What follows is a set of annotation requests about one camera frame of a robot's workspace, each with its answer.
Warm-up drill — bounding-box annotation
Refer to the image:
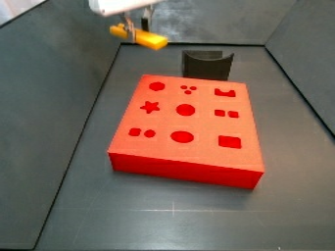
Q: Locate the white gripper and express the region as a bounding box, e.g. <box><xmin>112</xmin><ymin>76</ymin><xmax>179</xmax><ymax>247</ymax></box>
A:
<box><xmin>88</xmin><ymin>0</ymin><xmax>164</xmax><ymax>42</ymax></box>

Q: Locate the yellow square-circle peg object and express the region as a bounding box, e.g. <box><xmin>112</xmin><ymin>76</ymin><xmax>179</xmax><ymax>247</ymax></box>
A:
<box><xmin>110</xmin><ymin>24</ymin><xmax>168</xmax><ymax>50</ymax></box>

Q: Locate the black curved regrasp stand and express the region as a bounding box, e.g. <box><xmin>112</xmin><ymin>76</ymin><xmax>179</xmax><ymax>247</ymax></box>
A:
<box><xmin>182</xmin><ymin>50</ymin><xmax>235</xmax><ymax>80</ymax></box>

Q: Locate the red fixture block with holes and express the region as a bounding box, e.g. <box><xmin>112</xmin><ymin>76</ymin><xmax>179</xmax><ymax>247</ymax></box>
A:
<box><xmin>107</xmin><ymin>75</ymin><xmax>264</xmax><ymax>189</ymax></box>

